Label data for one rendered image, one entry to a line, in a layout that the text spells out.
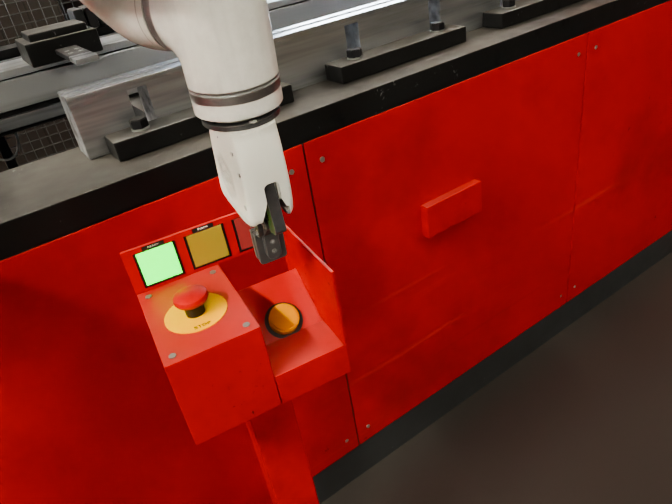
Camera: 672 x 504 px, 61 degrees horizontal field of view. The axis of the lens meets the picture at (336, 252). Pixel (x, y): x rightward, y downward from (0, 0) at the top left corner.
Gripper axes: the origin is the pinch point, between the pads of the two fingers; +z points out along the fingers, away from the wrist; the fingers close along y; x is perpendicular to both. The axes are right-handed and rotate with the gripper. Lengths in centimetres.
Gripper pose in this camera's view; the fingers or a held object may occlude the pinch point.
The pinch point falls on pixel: (268, 242)
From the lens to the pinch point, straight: 63.5
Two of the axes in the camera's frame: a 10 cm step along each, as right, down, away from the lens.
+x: 8.8, -3.5, 3.2
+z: 1.1, 8.0, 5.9
